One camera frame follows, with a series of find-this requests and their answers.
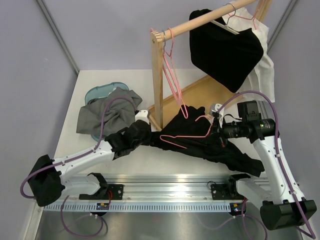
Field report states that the black garment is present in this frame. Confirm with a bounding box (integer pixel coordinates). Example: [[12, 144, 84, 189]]
[[150, 106, 265, 177], [189, 22, 264, 93]]

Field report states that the grey pleated skirt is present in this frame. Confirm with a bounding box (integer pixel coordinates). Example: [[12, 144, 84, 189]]
[[75, 86, 144, 137]]

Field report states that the pink hanger with black garment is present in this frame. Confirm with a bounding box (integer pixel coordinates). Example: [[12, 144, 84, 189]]
[[159, 114, 213, 149]]

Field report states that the pink clothes hanger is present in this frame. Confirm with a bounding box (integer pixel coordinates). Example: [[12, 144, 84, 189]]
[[149, 27, 185, 106]]

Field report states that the pink hanger with grey skirt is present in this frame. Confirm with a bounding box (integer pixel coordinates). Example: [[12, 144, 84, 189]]
[[162, 26, 189, 119]]

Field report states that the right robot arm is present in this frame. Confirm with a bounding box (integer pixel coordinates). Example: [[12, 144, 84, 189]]
[[210, 101, 317, 230]]

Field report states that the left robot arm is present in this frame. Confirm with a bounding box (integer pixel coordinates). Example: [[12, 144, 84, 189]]
[[26, 120, 152, 207]]

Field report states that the wooden hanger with black garment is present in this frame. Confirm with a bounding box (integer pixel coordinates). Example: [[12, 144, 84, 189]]
[[211, 20, 239, 35]]

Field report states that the pink hanger with white garment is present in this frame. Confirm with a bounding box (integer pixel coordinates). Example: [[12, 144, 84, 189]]
[[222, 7, 260, 32]]

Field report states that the wooden clothes rack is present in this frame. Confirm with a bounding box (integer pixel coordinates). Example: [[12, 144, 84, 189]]
[[144, 0, 273, 132]]

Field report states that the teal plastic basin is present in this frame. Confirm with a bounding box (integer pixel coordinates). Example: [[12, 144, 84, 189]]
[[84, 81, 133, 143]]

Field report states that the white garment on rack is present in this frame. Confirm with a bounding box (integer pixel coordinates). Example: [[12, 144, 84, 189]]
[[238, 19, 275, 103]]

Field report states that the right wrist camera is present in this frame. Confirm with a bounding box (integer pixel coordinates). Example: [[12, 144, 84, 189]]
[[209, 103, 224, 127]]

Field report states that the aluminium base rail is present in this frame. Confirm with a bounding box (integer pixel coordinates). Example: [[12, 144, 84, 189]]
[[33, 173, 301, 202]]

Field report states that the white slotted cable duct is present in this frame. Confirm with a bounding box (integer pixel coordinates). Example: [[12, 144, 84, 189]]
[[44, 202, 231, 213]]

